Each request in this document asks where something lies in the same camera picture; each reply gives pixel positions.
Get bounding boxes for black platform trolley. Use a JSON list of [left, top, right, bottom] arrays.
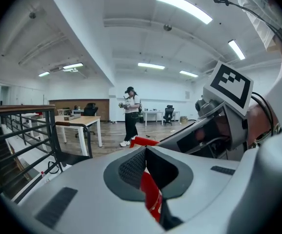
[[55, 121, 94, 167]]

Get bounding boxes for long grey metal tray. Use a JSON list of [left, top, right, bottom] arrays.
[[62, 113, 82, 121]]

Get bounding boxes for black railing wooden handrail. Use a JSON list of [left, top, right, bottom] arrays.
[[0, 104, 65, 202]]

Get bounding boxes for clear water jug red handle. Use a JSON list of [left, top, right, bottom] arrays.
[[129, 136, 164, 223]]

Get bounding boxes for person's right forearm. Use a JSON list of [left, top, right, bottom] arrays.
[[245, 102, 282, 146]]

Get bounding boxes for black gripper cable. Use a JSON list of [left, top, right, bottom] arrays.
[[250, 91, 282, 137]]

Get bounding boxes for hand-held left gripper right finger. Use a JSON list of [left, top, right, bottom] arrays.
[[145, 146, 241, 234]]

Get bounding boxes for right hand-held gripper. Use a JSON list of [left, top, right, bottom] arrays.
[[158, 60, 254, 161]]

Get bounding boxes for person's white printed t-shirt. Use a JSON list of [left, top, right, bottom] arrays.
[[236, 0, 282, 51]]

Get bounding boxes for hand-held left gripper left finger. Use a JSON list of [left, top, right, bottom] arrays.
[[18, 146, 167, 234]]

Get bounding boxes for small white table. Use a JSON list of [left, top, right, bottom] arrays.
[[57, 108, 73, 117]]

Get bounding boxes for wooden table white legs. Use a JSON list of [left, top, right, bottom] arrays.
[[37, 115, 103, 157]]

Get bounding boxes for black office chair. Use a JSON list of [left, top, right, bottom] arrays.
[[162, 104, 176, 126], [74, 102, 99, 139]]

